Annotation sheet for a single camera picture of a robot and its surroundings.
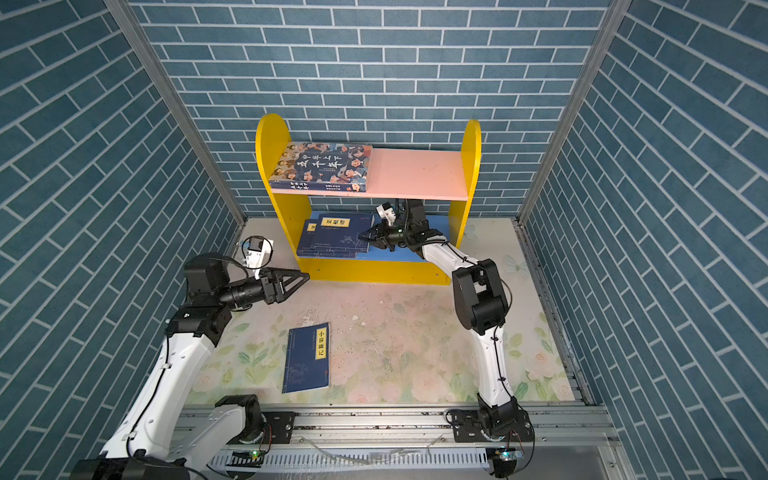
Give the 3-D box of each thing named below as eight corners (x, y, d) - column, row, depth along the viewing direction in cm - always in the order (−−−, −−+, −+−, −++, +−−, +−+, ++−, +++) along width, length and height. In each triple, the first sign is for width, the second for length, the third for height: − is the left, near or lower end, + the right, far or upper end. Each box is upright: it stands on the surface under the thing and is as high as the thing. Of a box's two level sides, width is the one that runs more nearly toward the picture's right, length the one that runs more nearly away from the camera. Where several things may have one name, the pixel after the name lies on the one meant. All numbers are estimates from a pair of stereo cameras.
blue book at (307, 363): (283, 394, 81) (281, 392, 79) (290, 330, 93) (288, 327, 91) (330, 387, 82) (329, 385, 81) (330, 325, 94) (329, 322, 92)
